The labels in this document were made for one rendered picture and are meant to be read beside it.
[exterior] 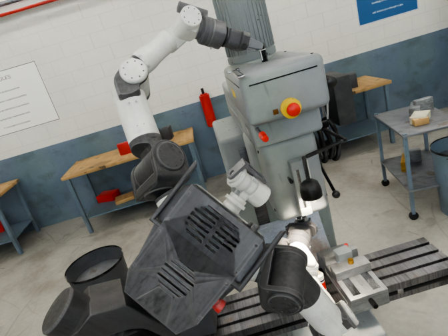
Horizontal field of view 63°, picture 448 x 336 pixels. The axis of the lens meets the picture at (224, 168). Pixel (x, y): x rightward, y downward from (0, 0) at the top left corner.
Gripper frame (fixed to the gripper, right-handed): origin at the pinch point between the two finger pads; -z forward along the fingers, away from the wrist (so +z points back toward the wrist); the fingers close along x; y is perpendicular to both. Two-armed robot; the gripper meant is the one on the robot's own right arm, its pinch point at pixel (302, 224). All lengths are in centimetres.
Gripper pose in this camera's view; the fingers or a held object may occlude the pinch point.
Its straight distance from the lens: 153.7
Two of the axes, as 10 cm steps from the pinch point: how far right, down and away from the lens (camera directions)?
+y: 2.7, 9.1, 3.2
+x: -9.1, 1.3, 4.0
